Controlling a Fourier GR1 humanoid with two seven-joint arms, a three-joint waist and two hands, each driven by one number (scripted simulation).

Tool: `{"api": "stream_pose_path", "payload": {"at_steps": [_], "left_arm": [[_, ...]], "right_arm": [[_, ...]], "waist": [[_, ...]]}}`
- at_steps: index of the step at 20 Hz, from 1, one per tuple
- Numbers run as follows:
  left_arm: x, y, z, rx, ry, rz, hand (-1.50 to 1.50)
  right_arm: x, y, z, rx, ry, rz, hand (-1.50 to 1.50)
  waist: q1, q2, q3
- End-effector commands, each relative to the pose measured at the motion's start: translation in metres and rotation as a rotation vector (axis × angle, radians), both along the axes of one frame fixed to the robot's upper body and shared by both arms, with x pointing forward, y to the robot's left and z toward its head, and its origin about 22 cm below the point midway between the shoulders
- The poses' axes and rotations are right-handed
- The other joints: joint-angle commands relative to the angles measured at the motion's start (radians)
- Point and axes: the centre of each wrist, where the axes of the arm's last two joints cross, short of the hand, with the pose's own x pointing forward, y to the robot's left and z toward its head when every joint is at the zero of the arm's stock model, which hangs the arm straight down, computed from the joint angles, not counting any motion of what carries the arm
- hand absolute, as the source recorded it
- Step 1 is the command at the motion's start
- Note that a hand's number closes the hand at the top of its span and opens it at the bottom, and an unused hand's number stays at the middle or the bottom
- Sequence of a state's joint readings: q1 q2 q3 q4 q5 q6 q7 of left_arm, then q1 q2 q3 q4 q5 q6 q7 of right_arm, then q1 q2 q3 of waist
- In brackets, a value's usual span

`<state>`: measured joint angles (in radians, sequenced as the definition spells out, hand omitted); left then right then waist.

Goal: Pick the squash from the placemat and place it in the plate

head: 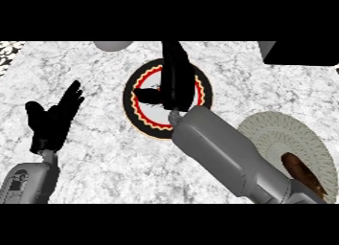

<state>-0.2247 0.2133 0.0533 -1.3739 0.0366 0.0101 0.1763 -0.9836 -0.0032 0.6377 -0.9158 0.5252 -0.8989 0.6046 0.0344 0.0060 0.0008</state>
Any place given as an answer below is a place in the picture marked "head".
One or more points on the black red patterned plate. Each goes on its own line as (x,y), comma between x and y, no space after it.
(150,111)

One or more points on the grey rounded object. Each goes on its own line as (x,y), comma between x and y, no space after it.
(113,45)

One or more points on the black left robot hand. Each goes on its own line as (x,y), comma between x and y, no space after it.
(51,122)

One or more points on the round pale woven placemat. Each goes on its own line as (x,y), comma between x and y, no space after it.
(290,140)

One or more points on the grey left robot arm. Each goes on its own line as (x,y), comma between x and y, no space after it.
(29,182)

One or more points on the black box appliance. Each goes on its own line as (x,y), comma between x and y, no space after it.
(305,52)

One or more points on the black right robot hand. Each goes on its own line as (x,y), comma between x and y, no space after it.
(176,76)

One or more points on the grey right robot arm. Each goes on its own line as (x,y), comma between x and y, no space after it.
(229,156)

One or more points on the brown squash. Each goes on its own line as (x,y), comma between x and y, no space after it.
(302,173)

